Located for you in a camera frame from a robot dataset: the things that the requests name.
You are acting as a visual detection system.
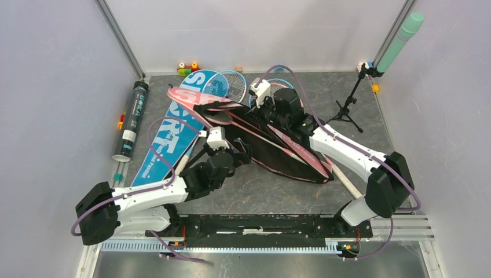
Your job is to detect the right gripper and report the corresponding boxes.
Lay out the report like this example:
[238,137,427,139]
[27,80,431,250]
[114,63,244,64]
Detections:
[246,92,290,129]

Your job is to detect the pink racket cover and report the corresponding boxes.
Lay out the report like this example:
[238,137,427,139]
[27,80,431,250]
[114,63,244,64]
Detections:
[167,86,335,185]

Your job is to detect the black shuttlecock tube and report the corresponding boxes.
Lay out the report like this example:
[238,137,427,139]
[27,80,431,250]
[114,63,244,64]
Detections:
[112,81,149,163]

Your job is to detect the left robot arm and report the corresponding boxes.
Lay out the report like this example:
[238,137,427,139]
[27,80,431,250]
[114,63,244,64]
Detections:
[71,138,251,246]

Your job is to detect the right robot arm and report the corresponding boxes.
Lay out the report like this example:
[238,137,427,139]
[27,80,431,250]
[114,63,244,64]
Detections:
[250,86,415,236]

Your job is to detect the blue badminton racket right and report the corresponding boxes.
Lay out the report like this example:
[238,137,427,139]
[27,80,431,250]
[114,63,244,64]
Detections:
[248,78,294,108]

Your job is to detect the blue badminton racket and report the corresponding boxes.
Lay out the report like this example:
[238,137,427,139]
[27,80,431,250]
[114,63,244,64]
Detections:
[175,70,247,174]
[248,78,294,108]

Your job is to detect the blue badminton racket left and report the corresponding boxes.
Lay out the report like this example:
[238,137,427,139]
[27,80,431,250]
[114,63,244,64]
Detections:
[175,70,247,174]

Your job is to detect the black mini tripod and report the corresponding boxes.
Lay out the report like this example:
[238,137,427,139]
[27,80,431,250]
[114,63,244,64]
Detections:
[328,62,376,133]

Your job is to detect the blue racket cover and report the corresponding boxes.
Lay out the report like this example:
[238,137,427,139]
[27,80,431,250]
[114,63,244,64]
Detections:
[130,69,219,188]

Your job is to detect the toy blocks at back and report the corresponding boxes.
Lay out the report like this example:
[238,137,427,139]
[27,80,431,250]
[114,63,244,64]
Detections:
[177,63,201,77]

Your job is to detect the toy blocks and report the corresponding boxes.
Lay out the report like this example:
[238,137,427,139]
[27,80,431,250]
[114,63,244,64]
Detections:
[177,63,201,77]
[118,114,125,130]

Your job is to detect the small orange block right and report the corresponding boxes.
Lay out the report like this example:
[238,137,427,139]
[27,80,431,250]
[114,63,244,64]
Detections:
[372,84,380,93]

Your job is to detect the toy blocks at left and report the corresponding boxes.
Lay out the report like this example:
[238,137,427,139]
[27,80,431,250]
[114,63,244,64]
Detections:
[118,114,125,130]

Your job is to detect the green foam tube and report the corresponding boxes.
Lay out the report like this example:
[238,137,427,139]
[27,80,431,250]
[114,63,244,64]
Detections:
[376,12,425,75]

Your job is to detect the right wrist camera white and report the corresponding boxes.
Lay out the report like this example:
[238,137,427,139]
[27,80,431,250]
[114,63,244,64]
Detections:
[250,78,271,108]

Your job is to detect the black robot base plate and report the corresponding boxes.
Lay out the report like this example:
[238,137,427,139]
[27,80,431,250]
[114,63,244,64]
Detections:
[157,214,373,247]

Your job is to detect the white slotted cable duct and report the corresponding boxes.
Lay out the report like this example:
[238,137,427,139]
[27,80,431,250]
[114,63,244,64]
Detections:
[101,239,342,255]

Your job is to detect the teal clip on rail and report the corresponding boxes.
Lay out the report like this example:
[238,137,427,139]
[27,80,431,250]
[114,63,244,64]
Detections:
[113,173,124,182]

